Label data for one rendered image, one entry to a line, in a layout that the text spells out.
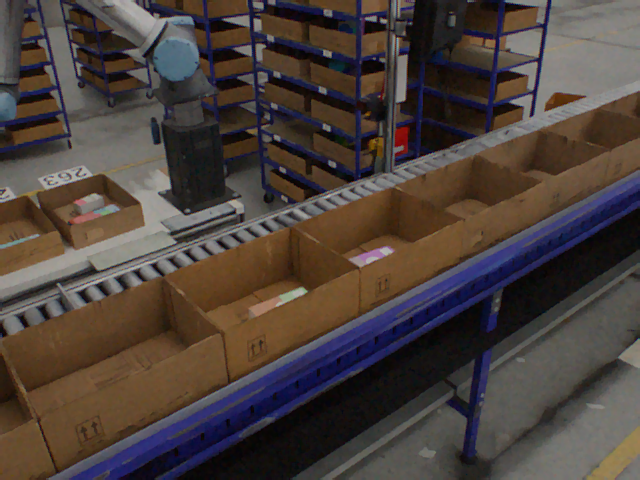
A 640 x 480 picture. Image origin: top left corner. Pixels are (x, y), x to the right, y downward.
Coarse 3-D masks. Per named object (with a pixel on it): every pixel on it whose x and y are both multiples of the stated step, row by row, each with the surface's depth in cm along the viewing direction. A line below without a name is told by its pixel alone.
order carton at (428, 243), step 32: (384, 192) 190; (320, 224) 178; (352, 224) 186; (384, 224) 196; (416, 224) 188; (448, 224) 177; (352, 256) 187; (384, 256) 155; (416, 256) 164; (448, 256) 174; (384, 288) 160
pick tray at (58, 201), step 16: (96, 176) 255; (48, 192) 244; (64, 192) 248; (80, 192) 253; (96, 192) 257; (112, 192) 253; (128, 192) 238; (48, 208) 231; (64, 208) 248; (128, 208) 228; (64, 224) 219; (80, 224) 218; (96, 224) 222; (112, 224) 226; (128, 224) 230; (144, 224) 235; (80, 240) 220; (96, 240) 224
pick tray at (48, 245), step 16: (0, 208) 235; (16, 208) 239; (32, 208) 238; (0, 224) 237; (16, 224) 237; (32, 224) 237; (48, 224) 224; (0, 240) 226; (16, 240) 226; (32, 240) 209; (48, 240) 213; (0, 256) 204; (16, 256) 207; (32, 256) 211; (48, 256) 215; (0, 272) 206
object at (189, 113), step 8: (160, 96) 230; (200, 96) 227; (208, 96) 228; (168, 104) 223; (176, 104) 224; (184, 104) 232; (192, 104) 233; (200, 104) 237; (176, 112) 235; (184, 112) 234; (192, 112) 235; (200, 112) 237; (176, 120) 238; (184, 120) 235; (192, 120) 236; (200, 120) 238
